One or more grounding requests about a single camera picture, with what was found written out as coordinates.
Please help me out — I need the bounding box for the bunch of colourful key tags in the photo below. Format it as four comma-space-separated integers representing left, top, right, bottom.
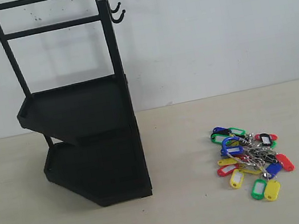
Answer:
210, 126, 296, 202

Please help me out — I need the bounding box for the black metal hook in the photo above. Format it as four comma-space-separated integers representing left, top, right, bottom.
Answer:
109, 2, 121, 14
111, 9, 126, 24

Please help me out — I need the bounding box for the black two-tier metal rack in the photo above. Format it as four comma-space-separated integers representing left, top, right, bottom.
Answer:
0, 0, 152, 207

